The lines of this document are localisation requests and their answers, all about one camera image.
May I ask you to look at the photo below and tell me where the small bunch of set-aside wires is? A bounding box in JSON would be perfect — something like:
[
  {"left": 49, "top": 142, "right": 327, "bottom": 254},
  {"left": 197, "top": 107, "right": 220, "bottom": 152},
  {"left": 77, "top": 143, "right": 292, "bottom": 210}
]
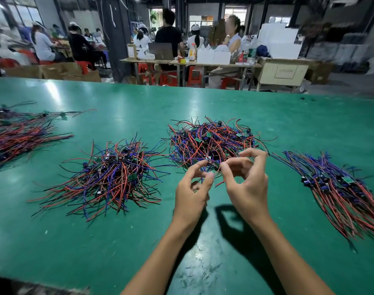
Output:
[{"left": 271, "top": 150, "right": 374, "bottom": 251}]

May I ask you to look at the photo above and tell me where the long wooden work table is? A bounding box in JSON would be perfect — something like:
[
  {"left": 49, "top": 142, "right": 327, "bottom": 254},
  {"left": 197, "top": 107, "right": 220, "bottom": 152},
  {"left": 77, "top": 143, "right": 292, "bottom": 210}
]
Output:
[{"left": 121, "top": 57, "right": 320, "bottom": 91}]

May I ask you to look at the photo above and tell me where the dark pillar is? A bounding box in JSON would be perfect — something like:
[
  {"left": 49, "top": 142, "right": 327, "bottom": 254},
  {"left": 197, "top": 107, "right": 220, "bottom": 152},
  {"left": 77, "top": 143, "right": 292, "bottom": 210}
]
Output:
[{"left": 96, "top": 0, "right": 134, "bottom": 82}]

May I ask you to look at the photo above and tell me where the row of cardboard boxes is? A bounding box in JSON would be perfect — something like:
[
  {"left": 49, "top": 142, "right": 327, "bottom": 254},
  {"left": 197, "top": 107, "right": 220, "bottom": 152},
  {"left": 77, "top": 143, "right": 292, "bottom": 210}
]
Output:
[{"left": 3, "top": 61, "right": 102, "bottom": 82}]

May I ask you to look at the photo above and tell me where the grey laptop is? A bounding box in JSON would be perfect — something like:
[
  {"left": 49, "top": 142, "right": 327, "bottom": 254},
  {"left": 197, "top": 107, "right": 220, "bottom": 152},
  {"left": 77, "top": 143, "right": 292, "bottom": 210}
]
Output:
[{"left": 148, "top": 43, "right": 174, "bottom": 61}]

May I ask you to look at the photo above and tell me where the stack of white boxes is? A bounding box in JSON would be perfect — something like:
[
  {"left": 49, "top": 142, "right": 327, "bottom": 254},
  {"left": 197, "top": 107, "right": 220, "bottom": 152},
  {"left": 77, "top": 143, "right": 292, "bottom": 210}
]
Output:
[{"left": 257, "top": 23, "right": 303, "bottom": 60}]

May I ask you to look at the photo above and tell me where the red plastic stool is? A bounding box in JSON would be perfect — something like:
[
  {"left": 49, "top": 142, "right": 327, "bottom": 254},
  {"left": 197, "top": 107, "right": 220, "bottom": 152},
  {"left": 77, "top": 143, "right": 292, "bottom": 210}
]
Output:
[
  {"left": 221, "top": 77, "right": 242, "bottom": 90},
  {"left": 187, "top": 66, "right": 204, "bottom": 87},
  {"left": 75, "top": 61, "right": 91, "bottom": 75},
  {"left": 137, "top": 63, "right": 157, "bottom": 85}
]

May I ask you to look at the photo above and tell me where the cream cabinet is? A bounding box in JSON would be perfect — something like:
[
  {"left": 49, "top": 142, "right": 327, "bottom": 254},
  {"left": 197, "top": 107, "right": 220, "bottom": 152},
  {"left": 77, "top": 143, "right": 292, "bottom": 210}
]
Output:
[{"left": 256, "top": 58, "right": 311, "bottom": 93}]

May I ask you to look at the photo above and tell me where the person's right forearm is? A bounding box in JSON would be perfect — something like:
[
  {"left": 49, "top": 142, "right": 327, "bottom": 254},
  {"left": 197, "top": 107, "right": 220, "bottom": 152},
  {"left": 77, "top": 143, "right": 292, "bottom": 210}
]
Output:
[{"left": 248, "top": 215, "right": 335, "bottom": 295}]

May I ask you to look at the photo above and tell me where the pile of wires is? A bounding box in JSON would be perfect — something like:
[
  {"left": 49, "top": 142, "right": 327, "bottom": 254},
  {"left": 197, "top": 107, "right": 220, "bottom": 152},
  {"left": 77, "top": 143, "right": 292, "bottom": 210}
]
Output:
[{"left": 167, "top": 116, "right": 269, "bottom": 182}]

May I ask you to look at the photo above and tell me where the row of white containers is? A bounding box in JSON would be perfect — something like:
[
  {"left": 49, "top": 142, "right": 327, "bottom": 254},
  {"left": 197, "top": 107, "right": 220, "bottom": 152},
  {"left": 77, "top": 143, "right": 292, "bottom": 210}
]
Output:
[{"left": 197, "top": 46, "right": 232, "bottom": 65}]

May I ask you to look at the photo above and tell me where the brown cardboard box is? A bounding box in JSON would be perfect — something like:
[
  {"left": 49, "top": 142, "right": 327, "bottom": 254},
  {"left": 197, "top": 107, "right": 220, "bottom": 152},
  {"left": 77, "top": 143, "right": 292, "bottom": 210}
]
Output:
[{"left": 307, "top": 61, "right": 335, "bottom": 84}]

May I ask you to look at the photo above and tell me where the person's left hand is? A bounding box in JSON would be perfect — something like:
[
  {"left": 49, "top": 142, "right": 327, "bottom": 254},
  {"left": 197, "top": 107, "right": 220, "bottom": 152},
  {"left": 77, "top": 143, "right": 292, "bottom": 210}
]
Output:
[{"left": 173, "top": 159, "right": 215, "bottom": 234}]

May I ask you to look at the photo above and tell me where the person's right hand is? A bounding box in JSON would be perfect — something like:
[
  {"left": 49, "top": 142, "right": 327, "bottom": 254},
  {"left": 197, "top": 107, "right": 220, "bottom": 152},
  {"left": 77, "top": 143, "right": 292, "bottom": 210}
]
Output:
[{"left": 219, "top": 148, "right": 271, "bottom": 226}]

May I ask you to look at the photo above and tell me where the person's left forearm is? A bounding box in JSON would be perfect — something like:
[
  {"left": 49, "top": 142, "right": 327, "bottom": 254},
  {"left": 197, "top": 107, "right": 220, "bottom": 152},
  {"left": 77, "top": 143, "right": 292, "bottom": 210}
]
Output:
[{"left": 121, "top": 223, "right": 200, "bottom": 295}]

